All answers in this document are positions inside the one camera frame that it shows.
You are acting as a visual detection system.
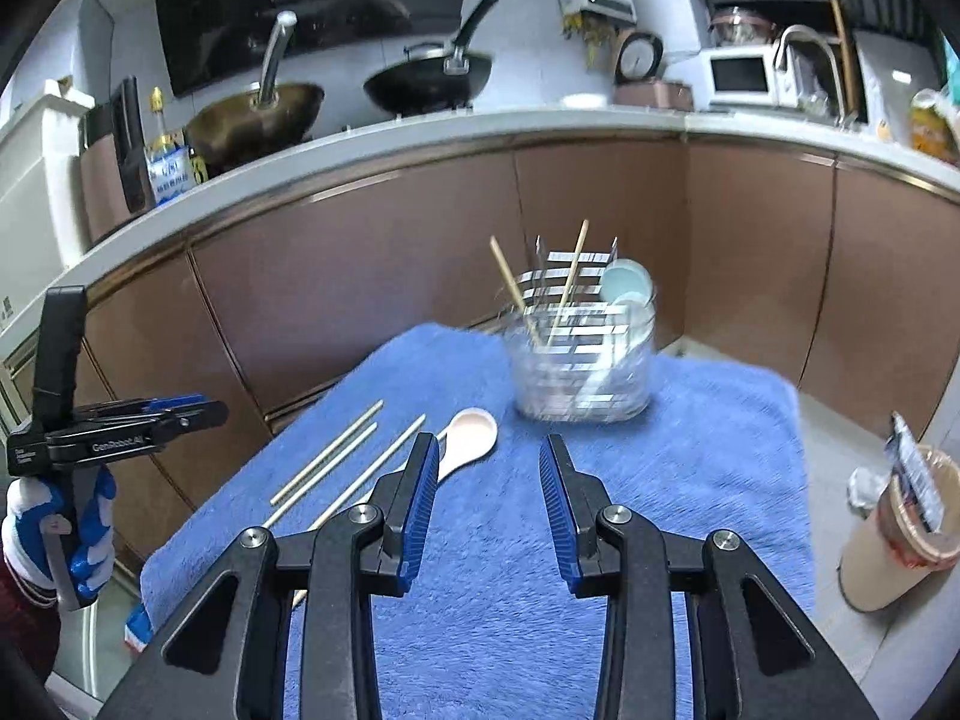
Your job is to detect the white microwave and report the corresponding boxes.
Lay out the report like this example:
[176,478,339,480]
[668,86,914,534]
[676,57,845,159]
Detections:
[701,45,800,108]

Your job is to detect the brass wok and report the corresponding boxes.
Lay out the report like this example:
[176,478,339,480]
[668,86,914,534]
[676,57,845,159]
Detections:
[184,11,326,167]

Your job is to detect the person's left forearm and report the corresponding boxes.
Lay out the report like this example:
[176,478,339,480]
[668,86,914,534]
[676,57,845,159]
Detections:
[0,559,67,695]

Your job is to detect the white appliance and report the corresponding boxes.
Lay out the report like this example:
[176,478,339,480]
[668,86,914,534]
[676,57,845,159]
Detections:
[0,81,96,295]

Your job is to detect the wooden cutting board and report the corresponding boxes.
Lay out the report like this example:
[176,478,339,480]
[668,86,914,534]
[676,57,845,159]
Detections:
[829,0,862,122]

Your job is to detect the beige trash bin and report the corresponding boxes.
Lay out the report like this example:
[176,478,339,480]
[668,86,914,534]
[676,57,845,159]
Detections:
[838,444,960,612]

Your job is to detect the pink box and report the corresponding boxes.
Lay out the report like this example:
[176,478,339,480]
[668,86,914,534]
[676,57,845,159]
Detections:
[615,79,695,110]

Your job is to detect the metal pot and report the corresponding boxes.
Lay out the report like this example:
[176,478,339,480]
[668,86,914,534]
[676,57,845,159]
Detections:
[709,6,778,47]

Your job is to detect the clear utensil holder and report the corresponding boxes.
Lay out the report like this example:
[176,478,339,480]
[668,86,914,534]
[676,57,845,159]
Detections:
[510,236,656,422]

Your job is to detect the crumpled white paper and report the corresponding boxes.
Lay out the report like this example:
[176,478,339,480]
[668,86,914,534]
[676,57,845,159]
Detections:
[847,467,895,517]

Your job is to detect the yellow bag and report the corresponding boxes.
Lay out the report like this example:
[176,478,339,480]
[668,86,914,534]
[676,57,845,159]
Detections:
[910,88,960,164]

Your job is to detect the person's left hand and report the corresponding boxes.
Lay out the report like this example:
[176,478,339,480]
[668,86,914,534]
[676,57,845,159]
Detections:
[0,465,119,605]

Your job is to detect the brown kitchen cabinet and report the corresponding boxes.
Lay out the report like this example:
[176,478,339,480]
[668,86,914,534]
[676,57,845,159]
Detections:
[0,127,960,567]

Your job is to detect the blue towel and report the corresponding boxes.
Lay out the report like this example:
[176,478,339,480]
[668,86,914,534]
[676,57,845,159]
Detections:
[139,322,818,720]

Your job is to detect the round clock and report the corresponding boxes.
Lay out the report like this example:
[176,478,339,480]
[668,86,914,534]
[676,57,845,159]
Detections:
[615,30,667,85]

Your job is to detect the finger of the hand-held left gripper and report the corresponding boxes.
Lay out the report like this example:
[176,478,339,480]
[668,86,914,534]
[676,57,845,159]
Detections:
[146,401,230,452]
[79,394,212,421]

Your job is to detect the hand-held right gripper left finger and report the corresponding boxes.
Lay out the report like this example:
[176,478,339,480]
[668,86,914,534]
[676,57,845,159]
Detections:
[97,431,443,720]

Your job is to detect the metal faucet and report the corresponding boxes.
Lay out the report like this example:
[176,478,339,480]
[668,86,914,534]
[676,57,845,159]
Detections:
[774,24,857,127]

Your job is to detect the pink spoon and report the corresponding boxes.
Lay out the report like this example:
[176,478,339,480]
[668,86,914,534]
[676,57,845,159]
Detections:
[431,407,499,485]

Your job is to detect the black wrapper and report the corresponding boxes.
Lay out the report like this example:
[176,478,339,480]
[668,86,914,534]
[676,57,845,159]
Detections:
[889,412,947,535]

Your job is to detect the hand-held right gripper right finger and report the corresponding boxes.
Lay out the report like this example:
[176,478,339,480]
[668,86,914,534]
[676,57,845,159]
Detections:
[538,433,880,720]

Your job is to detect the oil bottle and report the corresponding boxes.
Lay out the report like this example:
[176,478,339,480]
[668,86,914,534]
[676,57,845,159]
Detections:
[146,86,194,209]

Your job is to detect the wooden chopstick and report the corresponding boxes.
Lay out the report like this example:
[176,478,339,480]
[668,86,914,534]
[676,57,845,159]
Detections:
[262,414,427,530]
[546,219,590,347]
[490,236,542,350]
[287,422,379,502]
[270,400,385,506]
[291,456,410,608]

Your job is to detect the black wok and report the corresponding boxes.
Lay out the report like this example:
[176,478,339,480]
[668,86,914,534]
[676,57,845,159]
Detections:
[364,0,500,116]

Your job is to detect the light blue spoon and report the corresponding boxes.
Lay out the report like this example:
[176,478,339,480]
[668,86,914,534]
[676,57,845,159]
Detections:
[577,259,653,400]

